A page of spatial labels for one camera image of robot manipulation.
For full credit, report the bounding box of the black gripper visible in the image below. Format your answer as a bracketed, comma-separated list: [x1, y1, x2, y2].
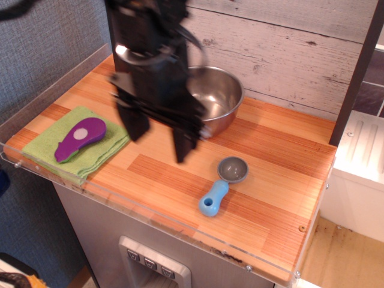
[110, 53, 206, 163]

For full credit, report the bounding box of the blue handled grey spoon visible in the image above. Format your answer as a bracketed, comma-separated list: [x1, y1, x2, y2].
[199, 156, 249, 217]

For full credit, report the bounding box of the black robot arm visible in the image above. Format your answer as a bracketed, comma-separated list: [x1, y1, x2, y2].
[105, 1, 206, 163]

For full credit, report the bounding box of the stainless steel bowl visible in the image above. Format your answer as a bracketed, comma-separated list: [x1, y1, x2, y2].
[187, 66, 244, 139]

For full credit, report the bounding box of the purple toy eggplant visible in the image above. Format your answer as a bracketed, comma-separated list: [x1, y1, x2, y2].
[54, 117, 107, 163]

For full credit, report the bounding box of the clear acrylic table guard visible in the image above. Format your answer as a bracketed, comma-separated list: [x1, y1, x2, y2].
[4, 139, 335, 287]

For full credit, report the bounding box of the green folded cloth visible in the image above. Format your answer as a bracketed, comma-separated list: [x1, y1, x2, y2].
[22, 106, 130, 184]

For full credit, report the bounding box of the silver dispenser panel with buttons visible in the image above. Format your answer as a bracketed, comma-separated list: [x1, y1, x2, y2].
[119, 236, 192, 288]

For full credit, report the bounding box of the orange object bottom left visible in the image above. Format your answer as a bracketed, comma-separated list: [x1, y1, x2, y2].
[0, 271, 46, 288]

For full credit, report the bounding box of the white ridged cabinet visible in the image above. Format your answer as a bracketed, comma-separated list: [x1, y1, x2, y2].
[319, 44, 384, 243]

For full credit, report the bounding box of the dark right shelf post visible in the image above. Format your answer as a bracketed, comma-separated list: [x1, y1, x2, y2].
[329, 0, 383, 146]

